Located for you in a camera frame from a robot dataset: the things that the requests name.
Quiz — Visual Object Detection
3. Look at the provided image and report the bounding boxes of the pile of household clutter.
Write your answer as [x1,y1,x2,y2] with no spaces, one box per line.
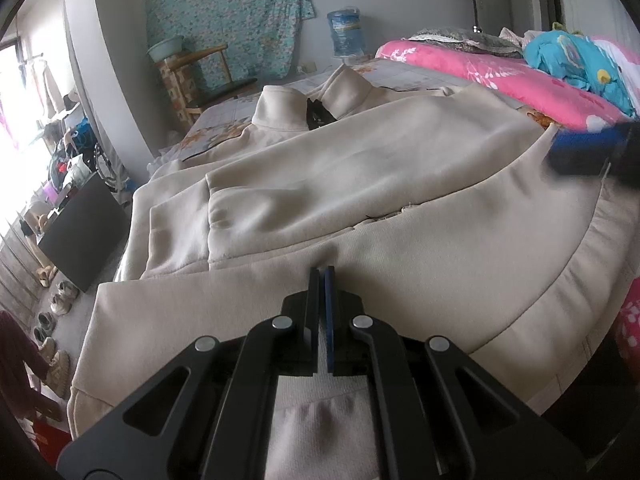
[20,115,133,233]

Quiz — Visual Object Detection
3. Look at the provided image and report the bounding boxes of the grey lace pillow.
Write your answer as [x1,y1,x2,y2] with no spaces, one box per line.
[407,27,526,58]

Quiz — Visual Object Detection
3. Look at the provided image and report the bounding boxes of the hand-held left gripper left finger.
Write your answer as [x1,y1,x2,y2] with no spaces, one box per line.
[56,266,322,480]

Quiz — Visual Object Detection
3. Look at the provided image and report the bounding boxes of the maroon garment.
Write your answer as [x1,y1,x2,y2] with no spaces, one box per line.
[0,310,56,423]

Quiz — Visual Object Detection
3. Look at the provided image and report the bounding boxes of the hanging clothes by window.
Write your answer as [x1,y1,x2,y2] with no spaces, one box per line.
[17,57,68,121]

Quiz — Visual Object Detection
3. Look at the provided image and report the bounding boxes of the wooden armchair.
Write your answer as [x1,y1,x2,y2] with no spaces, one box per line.
[155,44,260,131]

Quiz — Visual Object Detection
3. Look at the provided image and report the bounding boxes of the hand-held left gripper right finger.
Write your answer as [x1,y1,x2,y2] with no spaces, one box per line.
[324,266,587,480]

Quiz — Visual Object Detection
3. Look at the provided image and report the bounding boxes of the red floor mat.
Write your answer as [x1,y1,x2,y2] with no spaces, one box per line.
[17,410,76,463]

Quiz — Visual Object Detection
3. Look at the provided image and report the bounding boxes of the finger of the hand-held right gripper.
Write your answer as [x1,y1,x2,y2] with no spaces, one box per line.
[544,120,640,187]

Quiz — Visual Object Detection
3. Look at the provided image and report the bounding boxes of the beige zip jacket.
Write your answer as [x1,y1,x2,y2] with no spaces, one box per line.
[67,64,640,480]

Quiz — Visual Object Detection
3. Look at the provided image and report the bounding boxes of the blue cartoon blanket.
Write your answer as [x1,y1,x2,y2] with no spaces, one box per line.
[522,30,640,118]

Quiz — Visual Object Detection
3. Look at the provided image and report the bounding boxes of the teal plastic basin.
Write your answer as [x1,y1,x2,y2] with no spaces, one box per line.
[146,36,185,61]

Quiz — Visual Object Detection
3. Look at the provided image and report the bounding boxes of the blue water jug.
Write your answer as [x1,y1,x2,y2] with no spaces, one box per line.
[326,7,367,58]

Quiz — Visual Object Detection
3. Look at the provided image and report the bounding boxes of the teal floral wall cloth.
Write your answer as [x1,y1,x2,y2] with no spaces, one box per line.
[144,0,317,91]

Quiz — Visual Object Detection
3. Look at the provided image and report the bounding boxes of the black cabinet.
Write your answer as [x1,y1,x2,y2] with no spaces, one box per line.
[37,172,132,293]

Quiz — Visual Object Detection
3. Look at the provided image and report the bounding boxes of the row of shoes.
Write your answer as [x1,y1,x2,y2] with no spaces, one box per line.
[31,265,81,401]

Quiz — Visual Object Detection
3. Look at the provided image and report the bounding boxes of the grey floral bed sheet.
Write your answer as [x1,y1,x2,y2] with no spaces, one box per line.
[147,57,481,171]

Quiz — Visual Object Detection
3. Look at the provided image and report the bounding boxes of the pink floral quilt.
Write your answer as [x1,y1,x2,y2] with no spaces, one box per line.
[375,40,640,133]

